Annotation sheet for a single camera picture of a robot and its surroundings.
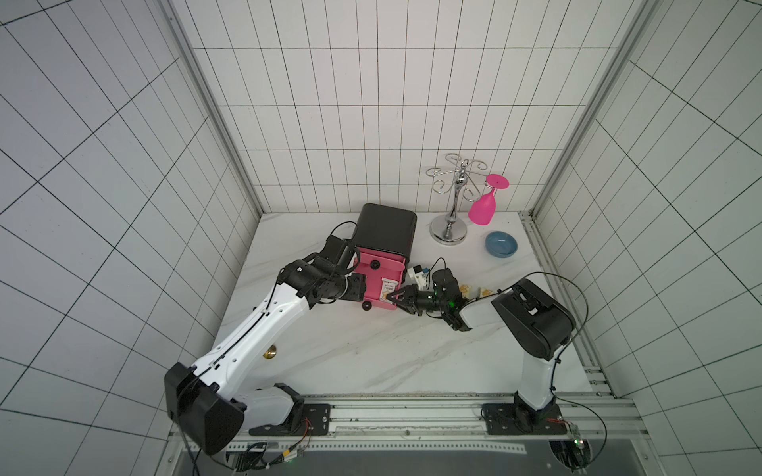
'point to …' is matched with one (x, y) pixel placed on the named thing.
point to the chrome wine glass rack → (451, 228)
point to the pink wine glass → (482, 210)
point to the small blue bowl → (501, 244)
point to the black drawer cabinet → (387, 229)
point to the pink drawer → (377, 266)
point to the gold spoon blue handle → (271, 352)
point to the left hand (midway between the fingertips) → (349, 293)
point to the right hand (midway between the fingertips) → (381, 302)
